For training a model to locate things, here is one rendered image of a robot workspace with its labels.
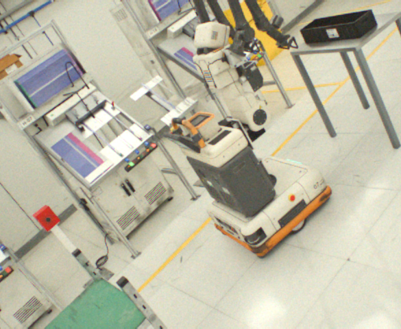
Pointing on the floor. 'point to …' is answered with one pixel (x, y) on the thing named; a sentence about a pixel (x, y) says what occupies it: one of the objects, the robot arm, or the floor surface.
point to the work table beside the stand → (343, 46)
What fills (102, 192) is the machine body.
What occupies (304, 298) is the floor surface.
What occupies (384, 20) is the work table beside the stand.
